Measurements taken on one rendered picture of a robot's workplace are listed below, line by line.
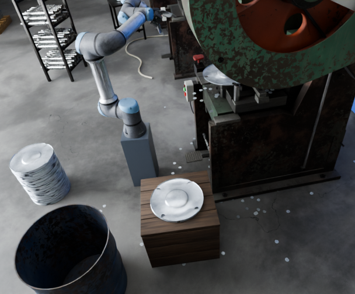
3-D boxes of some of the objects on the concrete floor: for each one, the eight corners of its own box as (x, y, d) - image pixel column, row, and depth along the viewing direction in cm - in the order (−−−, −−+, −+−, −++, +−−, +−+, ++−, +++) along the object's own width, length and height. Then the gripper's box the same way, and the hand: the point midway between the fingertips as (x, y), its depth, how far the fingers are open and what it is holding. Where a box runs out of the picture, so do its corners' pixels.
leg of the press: (211, 203, 194) (208, 87, 134) (207, 191, 202) (202, 76, 143) (340, 179, 199) (392, 56, 139) (330, 167, 207) (375, 47, 148)
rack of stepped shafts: (76, 81, 348) (45, -3, 285) (43, 81, 357) (6, -1, 294) (90, 65, 379) (65, -14, 316) (60, 66, 388) (29, -12, 325)
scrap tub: (49, 336, 143) (1, 299, 111) (61, 258, 175) (26, 212, 143) (132, 318, 146) (107, 277, 114) (129, 244, 177) (110, 196, 145)
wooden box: (151, 268, 164) (140, 235, 141) (150, 213, 193) (140, 179, 170) (220, 258, 165) (220, 224, 141) (208, 205, 193) (206, 170, 170)
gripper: (136, 26, 186) (162, 42, 194) (151, -1, 175) (178, 17, 183) (138, 21, 192) (163, 37, 200) (152, -5, 181) (178, 12, 189)
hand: (170, 25), depth 194 cm, fingers open, 14 cm apart
